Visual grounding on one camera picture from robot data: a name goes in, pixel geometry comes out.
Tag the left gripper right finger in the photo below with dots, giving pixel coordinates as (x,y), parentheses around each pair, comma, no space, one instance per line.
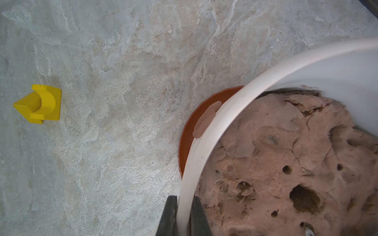
(198,225)

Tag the white ceramic pot with soil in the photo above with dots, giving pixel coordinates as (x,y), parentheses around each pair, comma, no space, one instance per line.
(294,152)

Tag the yellow plastic block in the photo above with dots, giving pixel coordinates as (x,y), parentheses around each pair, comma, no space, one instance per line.
(43,104)

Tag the terracotta saucer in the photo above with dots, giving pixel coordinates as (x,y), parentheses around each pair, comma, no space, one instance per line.
(199,121)

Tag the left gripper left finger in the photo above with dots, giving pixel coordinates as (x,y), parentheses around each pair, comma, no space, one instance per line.
(167,225)

